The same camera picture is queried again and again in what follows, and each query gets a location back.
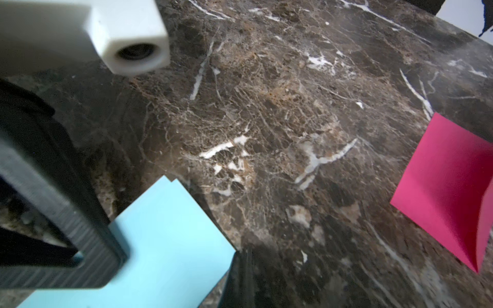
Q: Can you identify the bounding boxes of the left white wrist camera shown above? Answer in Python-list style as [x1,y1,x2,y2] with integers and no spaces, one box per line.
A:
[1,1,170,77]

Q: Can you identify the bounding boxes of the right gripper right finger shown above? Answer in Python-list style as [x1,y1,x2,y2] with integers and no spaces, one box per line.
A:
[246,246,277,307]

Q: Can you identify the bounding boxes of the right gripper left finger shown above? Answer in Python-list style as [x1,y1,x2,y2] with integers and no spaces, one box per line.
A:
[218,251,247,308]

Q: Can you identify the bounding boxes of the pink square paper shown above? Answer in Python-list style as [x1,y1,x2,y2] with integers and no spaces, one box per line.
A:
[390,113,492,273]

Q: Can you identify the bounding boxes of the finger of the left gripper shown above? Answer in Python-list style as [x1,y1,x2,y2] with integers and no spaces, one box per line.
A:
[1,81,127,290]

